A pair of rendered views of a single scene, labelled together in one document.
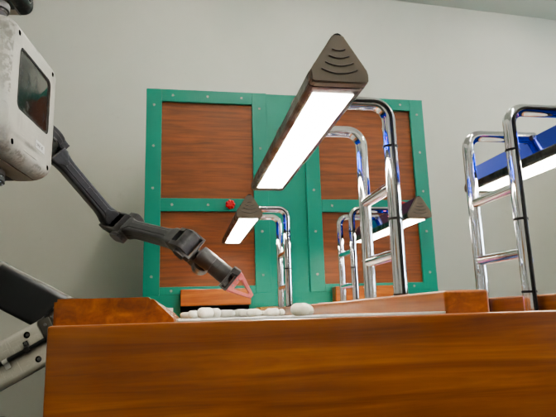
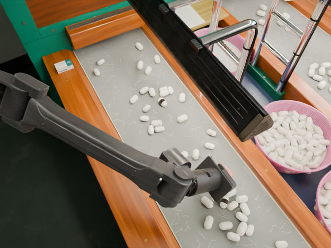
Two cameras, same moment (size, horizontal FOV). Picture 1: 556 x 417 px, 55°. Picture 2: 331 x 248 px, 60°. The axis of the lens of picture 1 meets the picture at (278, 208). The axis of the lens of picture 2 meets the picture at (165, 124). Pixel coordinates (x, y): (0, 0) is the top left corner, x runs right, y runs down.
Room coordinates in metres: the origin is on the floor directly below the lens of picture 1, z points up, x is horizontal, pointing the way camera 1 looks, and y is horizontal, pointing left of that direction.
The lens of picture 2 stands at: (1.39, 0.36, 1.55)
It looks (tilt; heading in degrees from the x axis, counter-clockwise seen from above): 57 degrees down; 341
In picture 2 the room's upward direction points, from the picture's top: straight up
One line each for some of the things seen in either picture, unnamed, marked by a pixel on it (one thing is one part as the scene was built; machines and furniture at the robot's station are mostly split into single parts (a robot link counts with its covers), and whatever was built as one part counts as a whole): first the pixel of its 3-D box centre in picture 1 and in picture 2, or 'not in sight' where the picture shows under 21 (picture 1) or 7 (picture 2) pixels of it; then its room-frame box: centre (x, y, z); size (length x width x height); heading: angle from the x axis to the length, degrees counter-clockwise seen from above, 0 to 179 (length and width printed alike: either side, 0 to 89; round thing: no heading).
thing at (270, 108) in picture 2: not in sight; (290, 140); (1.70, -0.18, 0.72); 0.27 x 0.27 x 0.10
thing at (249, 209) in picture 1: (239, 222); (181, 34); (1.92, 0.14, 1.08); 0.62 x 0.08 x 0.07; 10
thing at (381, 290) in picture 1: (366, 293); not in sight; (2.46, -0.39, 0.83); 0.30 x 0.06 x 0.07; 100
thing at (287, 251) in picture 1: (262, 270); (201, 74); (1.93, 0.06, 0.90); 0.20 x 0.19 x 0.45; 10
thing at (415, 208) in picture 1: (385, 222); not in sight; (2.02, -0.41, 1.08); 0.62 x 0.08 x 0.07; 10
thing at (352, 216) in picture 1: (368, 269); (299, 31); (2.00, -0.33, 0.90); 0.20 x 0.19 x 0.45; 10
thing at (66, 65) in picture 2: not in sight; (64, 66); (2.23, 0.47, 0.77); 0.06 x 0.04 x 0.02; 100
